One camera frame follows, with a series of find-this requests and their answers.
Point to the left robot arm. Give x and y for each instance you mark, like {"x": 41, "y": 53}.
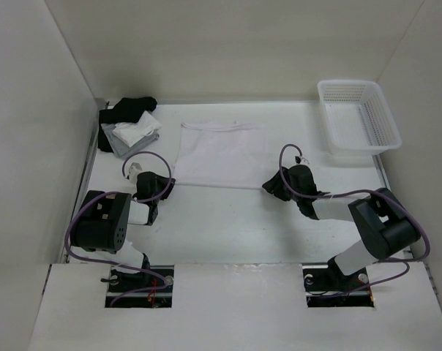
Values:
{"x": 101, "y": 227}

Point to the white plastic basket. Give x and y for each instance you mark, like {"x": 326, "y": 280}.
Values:
{"x": 356, "y": 118}

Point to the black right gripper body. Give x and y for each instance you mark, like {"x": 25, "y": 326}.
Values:
{"x": 279, "y": 190}

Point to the grey folded tank top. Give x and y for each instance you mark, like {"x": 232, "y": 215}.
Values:
{"x": 119, "y": 148}

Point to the metal rail right edge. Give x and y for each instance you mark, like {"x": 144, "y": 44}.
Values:
{"x": 381, "y": 170}

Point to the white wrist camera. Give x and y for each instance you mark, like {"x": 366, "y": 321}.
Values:
{"x": 134, "y": 171}
{"x": 301, "y": 160}

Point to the white tank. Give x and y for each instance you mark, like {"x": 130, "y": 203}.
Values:
{"x": 131, "y": 133}
{"x": 231, "y": 155}

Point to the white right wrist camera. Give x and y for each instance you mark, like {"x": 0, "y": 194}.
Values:
{"x": 301, "y": 160}

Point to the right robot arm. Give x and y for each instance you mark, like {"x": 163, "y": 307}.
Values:
{"x": 383, "y": 225}

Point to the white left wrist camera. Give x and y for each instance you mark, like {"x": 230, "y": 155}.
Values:
{"x": 134, "y": 171}

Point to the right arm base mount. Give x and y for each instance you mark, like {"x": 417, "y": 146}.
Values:
{"x": 325, "y": 291}

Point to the metal rail left edge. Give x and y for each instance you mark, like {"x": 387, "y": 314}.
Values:
{"x": 102, "y": 104}

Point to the metal rail edge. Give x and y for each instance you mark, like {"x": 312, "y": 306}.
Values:
{"x": 381, "y": 170}
{"x": 102, "y": 104}

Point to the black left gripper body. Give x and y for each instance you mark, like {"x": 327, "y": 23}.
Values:
{"x": 162, "y": 186}

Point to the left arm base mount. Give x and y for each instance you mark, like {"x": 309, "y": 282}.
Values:
{"x": 136, "y": 290}

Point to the white folded tank top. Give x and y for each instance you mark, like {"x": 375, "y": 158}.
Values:
{"x": 131, "y": 133}

